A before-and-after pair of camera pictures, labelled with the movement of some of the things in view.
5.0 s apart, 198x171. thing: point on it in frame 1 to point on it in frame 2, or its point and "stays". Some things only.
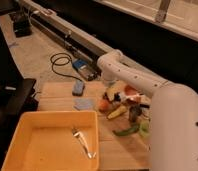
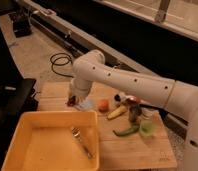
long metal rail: x=77 y=36 stays
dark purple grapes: x=105 y=97 to x=71 y=101
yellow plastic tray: x=44 y=141 stays
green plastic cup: x=144 y=128 stays
